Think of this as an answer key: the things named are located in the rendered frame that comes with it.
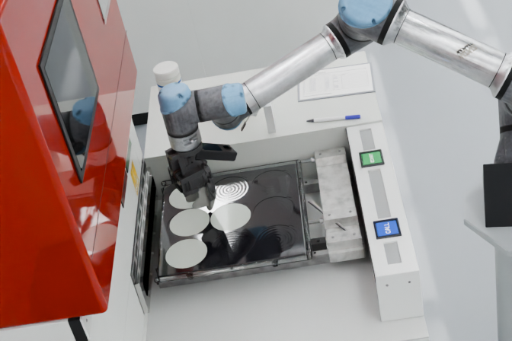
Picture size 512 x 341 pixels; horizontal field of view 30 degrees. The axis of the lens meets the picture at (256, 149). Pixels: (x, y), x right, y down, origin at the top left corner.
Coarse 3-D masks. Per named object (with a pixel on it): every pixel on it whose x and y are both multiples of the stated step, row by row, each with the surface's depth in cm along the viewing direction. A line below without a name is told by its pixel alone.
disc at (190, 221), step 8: (176, 216) 238; (184, 216) 237; (192, 216) 237; (200, 216) 236; (208, 216) 235; (176, 224) 235; (184, 224) 235; (192, 224) 234; (200, 224) 234; (176, 232) 233; (184, 232) 232; (192, 232) 232
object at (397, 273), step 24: (360, 144) 238; (384, 144) 237; (360, 168) 231; (384, 168) 229; (360, 192) 224; (384, 192) 223; (384, 216) 216; (384, 240) 209; (408, 240) 208; (384, 264) 203; (408, 264) 202; (384, 288) 203; (408, 288) 203; (384, 312) 207; (408, 312) 208
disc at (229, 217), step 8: (224, 208) 237; (232, 208) 237; (240, 208) 236; (216, 216) 235; (224, 216) 235; (232, 216) 234; (240, 216) 234; (248, 216) 233; (216, 224) 233; (224, 224) 232; (232, 224) 232; (240, 224) 231
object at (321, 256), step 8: (312, 256) 225; (320, 256) 225; (328, 256) 225; (288, 264) 227; (296, 264) 227; (304, 264) 227; (312, 264) 227; (232, 272) 228; (240, 272) 228; (248, 272) 228; (256, 272) 228; (176, 280) 228; (184, 280) 228; (192, 280) 229; (200, 280) 229; (208, 280) 229
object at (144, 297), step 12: (144, 192) 241; (156, 192) 253; (144, 204) 237; (156, 204) 250; (144, 216) 233; (156, 216) 247; (144, 228) 230; (144, 240) 227; (144, 252) 224; (144, 264) 223; (144, 276) 226; (144, 288) 223; (144, 300) 217; (144, 312) 220
